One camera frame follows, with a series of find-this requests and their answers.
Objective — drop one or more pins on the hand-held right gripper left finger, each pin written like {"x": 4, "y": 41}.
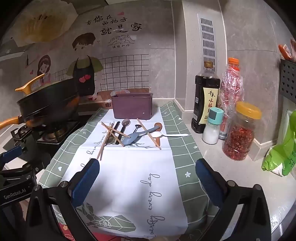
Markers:
{"x": 86, "y": 182}

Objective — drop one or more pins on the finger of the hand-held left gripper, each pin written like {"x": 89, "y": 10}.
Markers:
{"x": 30, "y": 166}
{"x": 10, "y": 154}

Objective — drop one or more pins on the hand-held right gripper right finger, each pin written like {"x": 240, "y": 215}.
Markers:
{"x": 208, "y": 183}

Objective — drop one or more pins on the wooden chopstick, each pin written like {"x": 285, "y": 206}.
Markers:
{"x": 105, "y": 143}
{"x": 149, "y": 134}
{"x": 103, "y": 153}
{"x": 112, "y": 134}

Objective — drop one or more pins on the black chopstick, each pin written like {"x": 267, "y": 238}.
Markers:
{"x": 115, "y": 131}
{"x": 118, "y": 131}

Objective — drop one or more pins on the blue-grey spoon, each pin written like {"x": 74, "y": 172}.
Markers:
{"x": 129, "y": 139}

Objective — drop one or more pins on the white plastic spoon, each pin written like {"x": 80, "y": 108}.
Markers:
{"x": 157, "y": 134}

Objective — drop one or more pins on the brown plastic spoon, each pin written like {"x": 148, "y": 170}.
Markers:
{"x": 126, "y": 122}

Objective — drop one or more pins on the wooden spoon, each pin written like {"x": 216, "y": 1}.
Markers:
{"x": 158, "y": 126}

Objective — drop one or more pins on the small dark spoon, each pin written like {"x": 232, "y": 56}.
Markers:
{"x": 138, "y": 126}

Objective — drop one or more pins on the purple utensil box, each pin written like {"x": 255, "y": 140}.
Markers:
{"x": 131, "y": 106}

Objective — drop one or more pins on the black gas stove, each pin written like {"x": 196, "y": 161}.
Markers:
{"x": 53, "y": 136}

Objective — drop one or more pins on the green checked tablecloth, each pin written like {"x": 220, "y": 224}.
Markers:
{"x": 129, "y": 176}

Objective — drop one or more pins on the teal cap salt shaker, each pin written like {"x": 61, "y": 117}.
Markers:
{"x": 211, "y": 129}

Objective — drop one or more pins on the yellow lid chili flake jar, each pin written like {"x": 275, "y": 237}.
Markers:
{"x": 240, "y": 136}

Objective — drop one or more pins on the green plastic bag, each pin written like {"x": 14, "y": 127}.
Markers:
{"x": 279, "y": 155}

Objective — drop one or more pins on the dark soy sauce bottle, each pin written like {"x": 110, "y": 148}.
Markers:
{"x": 203, "y": 102}

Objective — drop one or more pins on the orange cap chili bottle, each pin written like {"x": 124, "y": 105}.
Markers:
{"x": 231, "y": 85}

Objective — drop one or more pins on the black perforated rack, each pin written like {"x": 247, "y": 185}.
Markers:
{"x": 289, "y": 78}

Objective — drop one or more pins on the range hood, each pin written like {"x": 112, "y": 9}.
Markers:
{"x": 39, "y": 23}

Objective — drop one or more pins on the white vent grille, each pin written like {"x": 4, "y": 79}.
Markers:
{"x": 207, "y": 39}

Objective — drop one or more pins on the red sausage packet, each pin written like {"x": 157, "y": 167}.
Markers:
{"x": 286, "y": 51}

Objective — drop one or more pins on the cartoon couple wall sticker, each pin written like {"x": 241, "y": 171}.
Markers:
{"x": 85, "y": 60}

